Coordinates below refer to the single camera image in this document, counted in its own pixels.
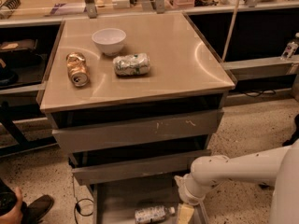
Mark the purple white paper box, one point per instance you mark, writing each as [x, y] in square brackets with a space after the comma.
[61, 9]

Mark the crushed gold soda can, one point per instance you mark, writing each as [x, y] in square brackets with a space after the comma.
[77, 69]

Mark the top grey drawer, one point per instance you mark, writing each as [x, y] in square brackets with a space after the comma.
[137, 131]

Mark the middle grey drawer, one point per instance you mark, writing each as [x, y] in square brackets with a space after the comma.
[137, 168]

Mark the white bowl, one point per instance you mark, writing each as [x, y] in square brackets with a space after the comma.
[109, 41]

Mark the person hand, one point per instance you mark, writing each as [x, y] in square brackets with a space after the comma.
[14, 216]

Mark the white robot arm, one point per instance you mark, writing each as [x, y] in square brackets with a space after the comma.
[278, 167]

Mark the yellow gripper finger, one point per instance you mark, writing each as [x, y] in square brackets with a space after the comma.
[179, 181]
[185, 213]

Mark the black coil spring tool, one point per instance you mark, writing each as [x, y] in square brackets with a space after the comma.
[8, 7]

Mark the crushed green silver can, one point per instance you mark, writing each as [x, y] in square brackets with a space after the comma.
[132, 65]

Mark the wooden stick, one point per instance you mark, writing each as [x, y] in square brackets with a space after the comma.
[231, 28]

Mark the blue label plastic bottle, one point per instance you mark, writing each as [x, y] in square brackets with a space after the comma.
[153, 214]

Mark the grey drawer cabinet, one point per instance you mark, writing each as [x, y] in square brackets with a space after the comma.
[184, 77]

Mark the grey drawer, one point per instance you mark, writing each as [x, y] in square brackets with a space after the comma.
[116, 202]
[137, 168]
[137, 131]

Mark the bottom grey drawer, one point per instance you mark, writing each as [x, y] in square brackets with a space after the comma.
[116, 202]

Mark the plastic bottle on shelf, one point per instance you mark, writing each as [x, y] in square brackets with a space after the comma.
[291, 47]

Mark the grey metal bracket left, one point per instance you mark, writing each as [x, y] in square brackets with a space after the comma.
[91, 8]

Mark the brown shoe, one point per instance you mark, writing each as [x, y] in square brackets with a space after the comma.
[35, 211]

